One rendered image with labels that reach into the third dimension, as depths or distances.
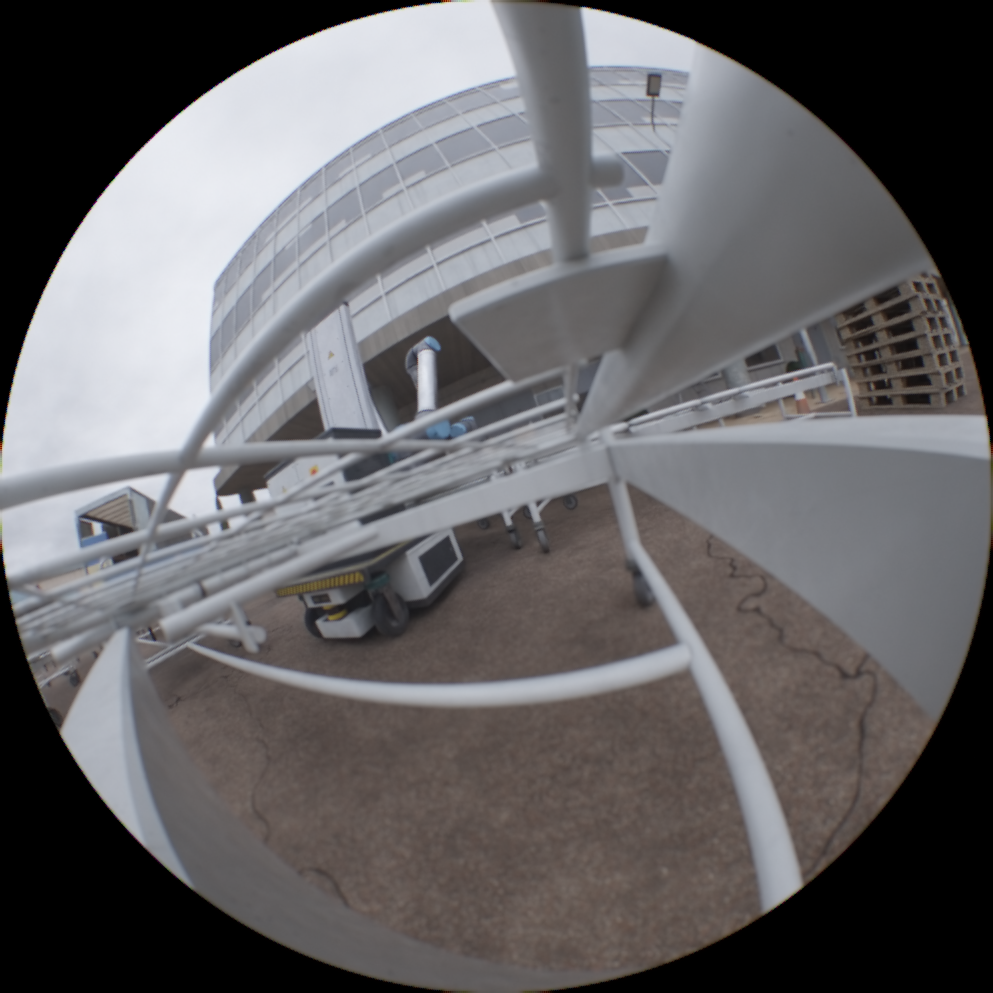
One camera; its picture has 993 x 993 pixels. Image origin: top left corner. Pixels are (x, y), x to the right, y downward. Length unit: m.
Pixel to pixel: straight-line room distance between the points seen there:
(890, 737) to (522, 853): 0.53
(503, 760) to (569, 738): 0.12
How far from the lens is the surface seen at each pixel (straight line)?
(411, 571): 1.21
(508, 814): 0.54
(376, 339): 6.03
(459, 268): 6.31
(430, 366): 1.77
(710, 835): 0.49
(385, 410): 7.08
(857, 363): 3.87
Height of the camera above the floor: 0.47
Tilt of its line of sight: 4 degrees down
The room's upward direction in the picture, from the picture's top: 19 degrees counter-clockwise
